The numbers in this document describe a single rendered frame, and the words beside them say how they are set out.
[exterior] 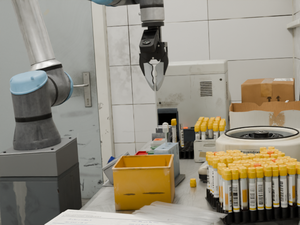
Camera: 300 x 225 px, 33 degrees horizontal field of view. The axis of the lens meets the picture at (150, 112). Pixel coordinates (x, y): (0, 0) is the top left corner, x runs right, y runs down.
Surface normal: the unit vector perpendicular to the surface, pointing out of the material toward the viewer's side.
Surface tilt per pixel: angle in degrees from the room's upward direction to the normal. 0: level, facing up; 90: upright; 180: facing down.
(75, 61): 90
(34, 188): 90
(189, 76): 90
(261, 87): 87
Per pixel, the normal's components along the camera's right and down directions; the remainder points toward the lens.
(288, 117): -0.18, 0.19
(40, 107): 0.64, 0.05
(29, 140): -0.11, -0.14
